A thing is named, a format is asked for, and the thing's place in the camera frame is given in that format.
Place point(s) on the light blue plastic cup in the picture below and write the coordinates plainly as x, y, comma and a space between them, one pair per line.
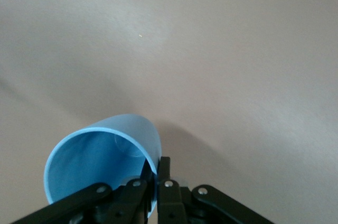
87, 160

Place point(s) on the brown table cover mat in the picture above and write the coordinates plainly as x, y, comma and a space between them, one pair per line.
211, 49

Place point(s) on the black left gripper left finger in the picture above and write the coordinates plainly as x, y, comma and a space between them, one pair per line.
105, 203

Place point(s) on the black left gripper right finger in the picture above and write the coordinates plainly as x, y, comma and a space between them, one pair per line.
185, 208

